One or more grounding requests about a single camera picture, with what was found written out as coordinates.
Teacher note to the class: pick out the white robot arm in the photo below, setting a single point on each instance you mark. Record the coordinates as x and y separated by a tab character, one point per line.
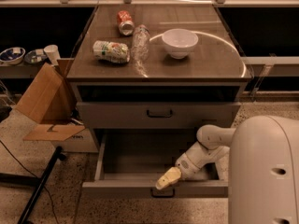
263	179

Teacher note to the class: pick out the grey drawer cabinet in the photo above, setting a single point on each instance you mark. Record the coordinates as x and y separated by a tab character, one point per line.
213	72

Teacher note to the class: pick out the black metal stand base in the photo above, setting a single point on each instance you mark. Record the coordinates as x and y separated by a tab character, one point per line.
38	183

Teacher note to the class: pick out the red soda can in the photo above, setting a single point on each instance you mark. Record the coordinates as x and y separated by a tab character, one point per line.
125	22

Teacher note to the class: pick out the crushed green white can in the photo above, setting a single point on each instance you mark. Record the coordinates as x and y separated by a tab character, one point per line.
111	51

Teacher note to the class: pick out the blue plate with items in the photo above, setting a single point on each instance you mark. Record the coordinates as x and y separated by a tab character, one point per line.
36	56

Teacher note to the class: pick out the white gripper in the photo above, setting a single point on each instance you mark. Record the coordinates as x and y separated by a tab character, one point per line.
186	166

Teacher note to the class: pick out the clear plastic bottle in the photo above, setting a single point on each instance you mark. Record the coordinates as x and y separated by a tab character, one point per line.
141	43

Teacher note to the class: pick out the white paper cup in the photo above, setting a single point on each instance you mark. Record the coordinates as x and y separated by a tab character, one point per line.
53	53

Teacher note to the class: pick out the open cardboard box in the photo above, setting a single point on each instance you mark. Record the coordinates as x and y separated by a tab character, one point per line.
49	102

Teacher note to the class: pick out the grey drawer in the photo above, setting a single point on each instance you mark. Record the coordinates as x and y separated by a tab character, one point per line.
131	161
152	115

